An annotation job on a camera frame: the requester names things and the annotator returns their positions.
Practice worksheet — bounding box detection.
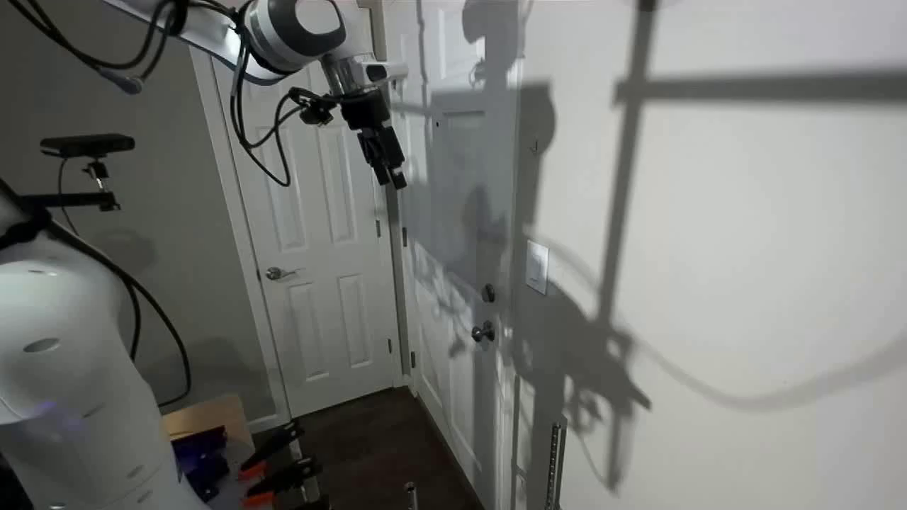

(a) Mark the black camera on stand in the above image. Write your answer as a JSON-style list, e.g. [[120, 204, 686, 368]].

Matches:
[[37, 133, 140, 161]]

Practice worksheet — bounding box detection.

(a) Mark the white open door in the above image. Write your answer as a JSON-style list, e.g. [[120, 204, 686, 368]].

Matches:
[[402, 83, 523, 510]]

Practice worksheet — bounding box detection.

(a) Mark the orange black clamp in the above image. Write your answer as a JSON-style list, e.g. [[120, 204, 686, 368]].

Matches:
[[232, 423, 327, 510]]

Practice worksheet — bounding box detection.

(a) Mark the perforated metal rail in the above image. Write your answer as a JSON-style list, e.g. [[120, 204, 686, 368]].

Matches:
[[543, 415, 572, 510]]

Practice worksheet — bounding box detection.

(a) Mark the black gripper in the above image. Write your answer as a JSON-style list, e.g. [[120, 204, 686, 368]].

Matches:
[[339, 87, 412, 194]]

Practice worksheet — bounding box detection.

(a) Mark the blue plastic object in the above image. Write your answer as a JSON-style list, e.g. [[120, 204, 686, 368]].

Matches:
[[171, 425, 242, 504]]

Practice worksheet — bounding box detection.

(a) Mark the black camera cable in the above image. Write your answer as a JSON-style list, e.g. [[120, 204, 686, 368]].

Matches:
[[55, 154, 197, 412]]

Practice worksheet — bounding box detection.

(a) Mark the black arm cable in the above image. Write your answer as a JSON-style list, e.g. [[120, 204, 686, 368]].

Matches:
[[228, 41, 306, 191]]

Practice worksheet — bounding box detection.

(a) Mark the white light switch plate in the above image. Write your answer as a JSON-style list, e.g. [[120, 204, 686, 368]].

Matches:
[[523, 242, 554, 298]]

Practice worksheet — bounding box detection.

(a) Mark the white panel door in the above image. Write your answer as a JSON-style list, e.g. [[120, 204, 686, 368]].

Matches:
[[208, 51, 412, 419]]

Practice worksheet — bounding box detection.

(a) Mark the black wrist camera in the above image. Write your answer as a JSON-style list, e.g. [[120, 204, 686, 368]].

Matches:
[[288, 85, 343, 128]]

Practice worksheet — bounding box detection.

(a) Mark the black camera stand bracket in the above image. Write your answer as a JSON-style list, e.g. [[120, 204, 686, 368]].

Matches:
[[10, 185, 126, 216]]

